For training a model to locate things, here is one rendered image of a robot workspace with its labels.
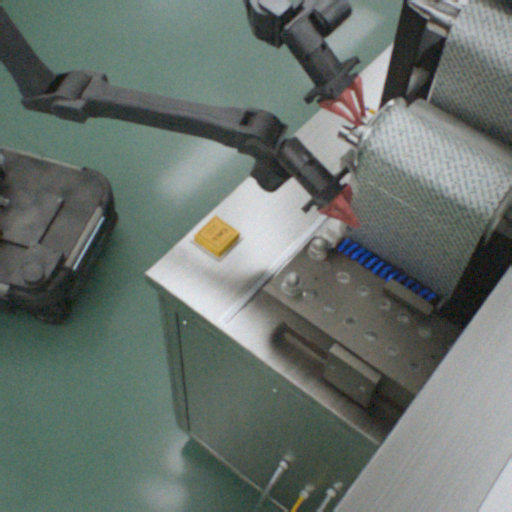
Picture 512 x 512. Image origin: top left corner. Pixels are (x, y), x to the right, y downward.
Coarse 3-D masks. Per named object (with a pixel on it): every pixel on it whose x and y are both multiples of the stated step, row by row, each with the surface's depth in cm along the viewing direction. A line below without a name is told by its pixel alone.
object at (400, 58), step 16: (400, 16) 143; (416, 16) 140; (400, 32) 145; (416, 32) 143; (432, 32) 150; (400, 48) 148; (416, 48) 146; (432, 48) 155; (400, 64) 150; (416, 64) 155; (432, 64) 164; (400, 80) 153; (416, 80) 164; (432, 80) 167; (384, 96) 159; (400, 96) 156; (416, 96) 173
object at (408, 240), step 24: (360, 192) 131; (384, 192) 127; (360, 216) 136; (384, 216) 131; (408, 216) 127; (360, 240) 141; (384, 240) 136; (408, 240) 131; (432, 240) 127; (456, 240) 123; (408, 264) 136; (432, 264) 131; (456, 264) 127; (432, 288) 136
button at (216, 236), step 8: (216, 216) 157; (208, 224) 156; (216, 224) 156; (224, 224) 156; (200, 232) 155; (208, 232) 155; (216, 232) 155; (224, 232) 155; (232, 232) 155; (200, 240) 154; (208, 240) 154; (216, 240) 154; (224, 240) 154; (232, 240) 155; (208, 248) 154; (216, 248) 153; (224, 248) 154
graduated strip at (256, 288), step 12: (324, 216) 162; (312, 228) 160; (300, 240) 158; (288, 252) 156; (276, 264) 154; (264, 276) 152; (252, 288) 150; (240, 300) 149; (228, 312) 147; (240, 312) 147; (228, 324) 146
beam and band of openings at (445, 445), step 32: (480, 320) 61; (448, 352) 60; (480, 352) 59; (448, 384) 58; (480, 384) 58; (416, 416) 56; (448, 416) 56; (480, 416) 56; (384, 448) 55; (416, 448) 55; (448, 448) 55; (480, 448) 55; (384, 480) 53; (416, 480) 53; (448, 480) 53; (480, 480) 53
